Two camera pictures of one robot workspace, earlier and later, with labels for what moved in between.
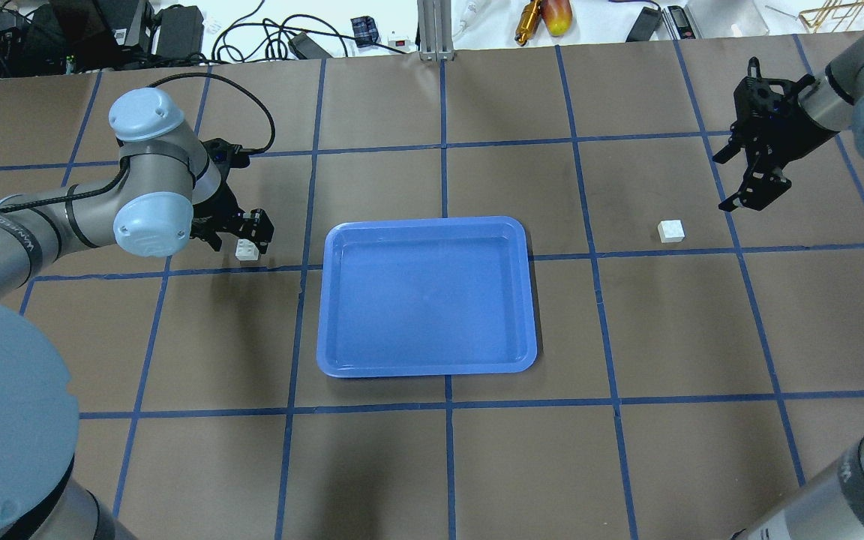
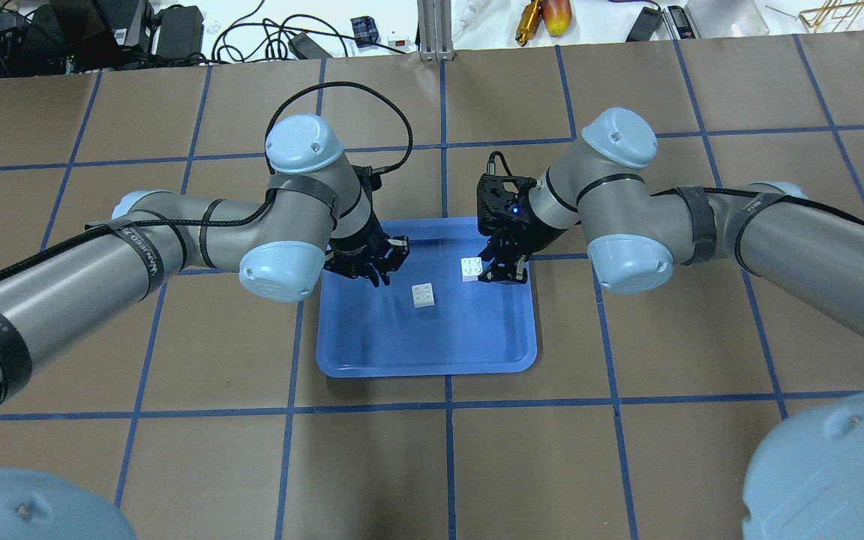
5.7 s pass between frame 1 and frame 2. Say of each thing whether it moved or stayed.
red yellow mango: stayed
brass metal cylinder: stayed
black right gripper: moved
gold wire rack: stayed
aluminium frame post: stayed
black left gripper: moved
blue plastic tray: stayed
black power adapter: stayed
